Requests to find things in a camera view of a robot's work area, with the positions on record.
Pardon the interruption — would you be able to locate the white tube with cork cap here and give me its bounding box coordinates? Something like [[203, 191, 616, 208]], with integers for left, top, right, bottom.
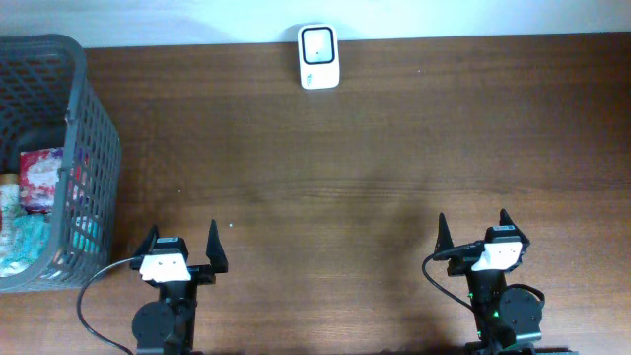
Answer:
[[1, 174, 21, 258]]

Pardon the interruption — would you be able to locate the white barcode scanner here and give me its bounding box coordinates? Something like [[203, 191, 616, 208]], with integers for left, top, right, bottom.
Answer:
[[297, 24, 340, 90]]

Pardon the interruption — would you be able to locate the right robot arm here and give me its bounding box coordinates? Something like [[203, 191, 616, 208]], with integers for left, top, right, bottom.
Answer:
[[422, 210, 572, 355]]

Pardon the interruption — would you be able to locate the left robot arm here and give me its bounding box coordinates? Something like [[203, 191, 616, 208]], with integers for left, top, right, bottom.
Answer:
[[130, 221, 229, 355]]

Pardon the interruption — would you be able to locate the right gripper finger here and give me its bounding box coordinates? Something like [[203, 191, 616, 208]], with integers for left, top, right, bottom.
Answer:
[[499, 208, 515, 227], [434, 213, 454, 253]]

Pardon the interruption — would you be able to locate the grey plastic mesh basket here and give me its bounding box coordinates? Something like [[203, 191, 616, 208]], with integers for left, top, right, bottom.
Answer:
[[1, 35, 122, 293]]

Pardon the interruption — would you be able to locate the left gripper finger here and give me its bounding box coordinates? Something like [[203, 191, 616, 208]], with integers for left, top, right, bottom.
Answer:
[[133, 225, 159, 257], [206, 219, 229, 273]]

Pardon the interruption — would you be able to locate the teal packet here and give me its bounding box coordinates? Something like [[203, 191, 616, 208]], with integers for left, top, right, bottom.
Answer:
[[1, 214, 51, 278]]

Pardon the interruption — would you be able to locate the red purple tissue pack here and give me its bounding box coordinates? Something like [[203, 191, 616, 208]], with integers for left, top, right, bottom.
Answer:
[[19, 147, 63, 214]]

